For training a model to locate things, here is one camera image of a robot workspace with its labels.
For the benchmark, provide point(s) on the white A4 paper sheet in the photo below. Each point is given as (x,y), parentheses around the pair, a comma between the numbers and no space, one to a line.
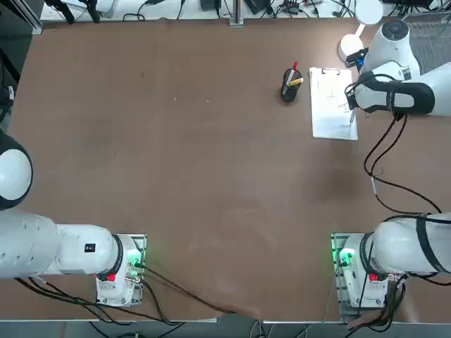
(327,119)

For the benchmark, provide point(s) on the black mesh pen holder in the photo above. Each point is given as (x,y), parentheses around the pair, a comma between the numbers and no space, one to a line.
(289,93)

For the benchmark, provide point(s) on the yellow marker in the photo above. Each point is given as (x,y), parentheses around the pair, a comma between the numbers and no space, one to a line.
(296,82)

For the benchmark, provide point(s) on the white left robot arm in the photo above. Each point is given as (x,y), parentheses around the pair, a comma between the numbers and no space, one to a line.
(35,239)

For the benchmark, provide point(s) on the red black hub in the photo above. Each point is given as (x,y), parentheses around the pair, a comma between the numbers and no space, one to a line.
(292,5)

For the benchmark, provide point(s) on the white clipboard with metal clip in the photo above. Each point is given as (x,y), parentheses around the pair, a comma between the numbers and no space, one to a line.
(331,71)

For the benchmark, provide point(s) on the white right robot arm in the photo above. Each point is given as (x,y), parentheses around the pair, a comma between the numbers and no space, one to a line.
(394,243)

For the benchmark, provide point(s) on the blue pen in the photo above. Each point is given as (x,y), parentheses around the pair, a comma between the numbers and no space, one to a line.
(352,116)

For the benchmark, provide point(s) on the white round desk lamp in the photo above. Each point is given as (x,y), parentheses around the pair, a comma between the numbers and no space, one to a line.
(368,10)

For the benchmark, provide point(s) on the silver mesh tray rack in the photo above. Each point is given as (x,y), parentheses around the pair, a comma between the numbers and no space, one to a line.
(433,42)

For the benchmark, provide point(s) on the red pen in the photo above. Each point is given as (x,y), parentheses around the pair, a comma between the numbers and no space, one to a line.
(295,66)

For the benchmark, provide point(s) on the aluminium camera post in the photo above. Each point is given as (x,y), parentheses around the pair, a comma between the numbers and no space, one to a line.
(236,14)

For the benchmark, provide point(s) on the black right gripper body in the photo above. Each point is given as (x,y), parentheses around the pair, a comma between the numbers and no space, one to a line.
(351,102)

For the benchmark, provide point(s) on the steel arm base plate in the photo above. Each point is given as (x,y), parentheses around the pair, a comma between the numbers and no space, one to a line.
(141,239)
(335,243)

